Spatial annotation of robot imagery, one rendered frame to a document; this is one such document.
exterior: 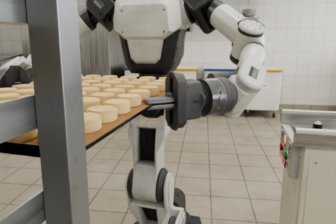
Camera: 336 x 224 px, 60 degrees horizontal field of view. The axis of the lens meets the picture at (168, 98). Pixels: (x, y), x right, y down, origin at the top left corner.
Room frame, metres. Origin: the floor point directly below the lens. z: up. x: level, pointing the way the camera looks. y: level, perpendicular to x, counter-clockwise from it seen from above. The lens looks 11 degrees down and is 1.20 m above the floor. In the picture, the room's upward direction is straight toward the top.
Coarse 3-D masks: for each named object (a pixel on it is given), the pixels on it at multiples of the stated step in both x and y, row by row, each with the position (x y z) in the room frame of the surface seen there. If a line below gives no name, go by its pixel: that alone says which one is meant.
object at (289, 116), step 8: (280, 112) 1.27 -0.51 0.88; (288, 112) 1.24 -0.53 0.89; (296, 112) 1.23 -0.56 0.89; (304, 112) 1.23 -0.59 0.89; (312, 112) 1.22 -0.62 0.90; (320, 112) 1.21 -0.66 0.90; (328, 112) 1.21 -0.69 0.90; (280, 120) 1.26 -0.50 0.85; (288, 120) 1.24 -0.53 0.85; (296, 120) 1.23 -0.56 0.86; (304, 120) 1.23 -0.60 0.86; (312, 120) 1.22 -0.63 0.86; (320, 120) 1.21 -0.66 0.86; (328, 120) 1.21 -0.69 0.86
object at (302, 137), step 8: (296, 128) 0.97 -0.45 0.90; (304, 128) 0.97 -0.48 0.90; (312, 128) 0.97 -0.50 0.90; (296, 136) 0.96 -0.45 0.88; (304, 136) 0.96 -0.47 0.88; (312, 136) 0.95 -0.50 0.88; (320, 136) 0.95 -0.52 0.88; (328, 136) 0.94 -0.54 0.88; (296, 144) 0.96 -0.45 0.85; (304, 144) 0.96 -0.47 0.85; (312, 144) 0.95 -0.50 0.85; (320, 144) 0.95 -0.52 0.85; (328, 144) 0.94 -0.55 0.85
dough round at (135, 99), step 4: (116, 96) 0.58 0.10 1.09; (120, 96) 0.57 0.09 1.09; (124, 96) 0.57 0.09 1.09; (128, 96) 0.57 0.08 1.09; (132, 96) 0.57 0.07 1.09; (136, 96) 0.57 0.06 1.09; (140, 96) 0.58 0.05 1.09; (132, 100) 0.56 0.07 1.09; (136, 100) 0.56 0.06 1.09; (140, 100) 0.58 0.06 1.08; (132, 104) 0.56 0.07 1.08; (136, 104) 0.56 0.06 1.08
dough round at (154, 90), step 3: (138, 87) 0.69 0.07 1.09; (141, 87) 0.68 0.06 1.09; (144, 87) 0.67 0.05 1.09; (147, 87) 0.67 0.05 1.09; (150, 87) 0.67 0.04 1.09; (153, 87) 0.67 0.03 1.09; (156, 87) 0.68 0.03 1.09; (150, 90) 0.67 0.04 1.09; (153, 90) 0.67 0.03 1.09; (156, 90) 0.67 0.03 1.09; (150, 93) 0.66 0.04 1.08; (153, 93) 0.67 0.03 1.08; (156, 93) 0.67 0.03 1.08
